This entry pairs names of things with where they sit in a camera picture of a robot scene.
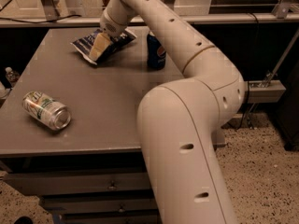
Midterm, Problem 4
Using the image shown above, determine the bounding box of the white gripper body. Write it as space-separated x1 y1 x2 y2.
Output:
100 8 128 37

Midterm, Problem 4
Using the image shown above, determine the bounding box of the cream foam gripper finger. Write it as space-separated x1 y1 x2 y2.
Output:
90 33 111 62

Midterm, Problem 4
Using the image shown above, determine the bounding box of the blue chip bag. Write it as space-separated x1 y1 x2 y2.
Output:
72 29 136 65

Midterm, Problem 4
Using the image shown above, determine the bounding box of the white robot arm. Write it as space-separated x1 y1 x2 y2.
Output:
100 0 246 224

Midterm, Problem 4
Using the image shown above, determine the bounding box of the blue Pepsi can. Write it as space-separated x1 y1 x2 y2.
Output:
147 31 166 70

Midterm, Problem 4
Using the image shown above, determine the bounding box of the green and white soda can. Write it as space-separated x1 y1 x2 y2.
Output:
22 91 71 131

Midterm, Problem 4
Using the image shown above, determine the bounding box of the grey drawer cabinet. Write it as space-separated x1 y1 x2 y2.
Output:
0 25 226 224

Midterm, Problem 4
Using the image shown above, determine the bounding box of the clear plastic water bottle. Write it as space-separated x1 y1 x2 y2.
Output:
6 67 20 87

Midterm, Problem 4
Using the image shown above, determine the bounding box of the top grey drawer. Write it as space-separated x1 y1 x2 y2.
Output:
4 171 150 196

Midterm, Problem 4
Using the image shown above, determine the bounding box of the grey drawer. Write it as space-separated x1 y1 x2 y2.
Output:
63 210 162 224
41 196 157 214
4 171 150 196

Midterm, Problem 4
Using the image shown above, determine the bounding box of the middle grey drawer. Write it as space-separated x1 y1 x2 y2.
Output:
41 196 157 214

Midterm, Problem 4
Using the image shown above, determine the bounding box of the bottom grey drawer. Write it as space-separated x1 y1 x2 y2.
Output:
63 210 162 224

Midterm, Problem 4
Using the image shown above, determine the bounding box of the black cable on rail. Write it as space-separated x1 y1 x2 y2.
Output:
0 14 82 24

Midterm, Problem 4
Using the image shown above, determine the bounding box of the aluminium frame rail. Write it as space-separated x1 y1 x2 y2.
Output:
0 13 299 28

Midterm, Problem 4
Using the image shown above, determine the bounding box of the black hanging power cable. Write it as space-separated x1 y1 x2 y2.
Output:
235 12 260 131

